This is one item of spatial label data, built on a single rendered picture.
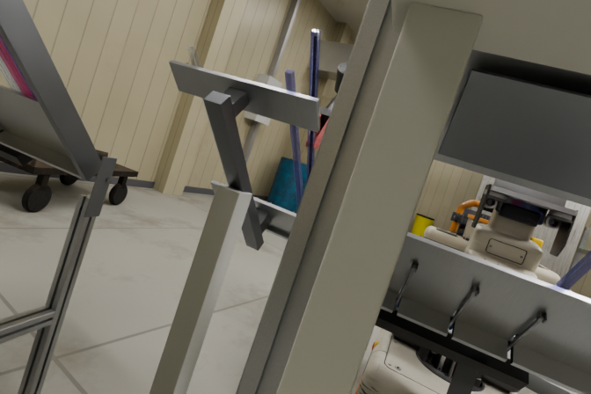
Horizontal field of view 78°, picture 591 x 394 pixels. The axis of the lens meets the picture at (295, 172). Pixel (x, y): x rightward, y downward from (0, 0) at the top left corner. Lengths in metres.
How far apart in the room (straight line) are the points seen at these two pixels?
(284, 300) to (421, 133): 0.20
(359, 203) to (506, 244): 1.36
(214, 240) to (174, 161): 3.80
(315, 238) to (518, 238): 1.28
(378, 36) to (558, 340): 0.68
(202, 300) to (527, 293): 0.62
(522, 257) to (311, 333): 1.38
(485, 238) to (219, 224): 1.00
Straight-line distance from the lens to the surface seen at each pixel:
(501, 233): 1.53
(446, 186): 8.89
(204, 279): 0.85
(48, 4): 3.94
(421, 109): 0.16
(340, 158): 0.30
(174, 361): 0.94
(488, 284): 0.76
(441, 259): 0.73
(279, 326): 0.33
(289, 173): 5.82
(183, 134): 4.57
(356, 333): 0.17
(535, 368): 0.90
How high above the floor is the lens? 0.92
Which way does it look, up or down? 2 degrees down
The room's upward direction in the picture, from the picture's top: 19 degrees clockwise
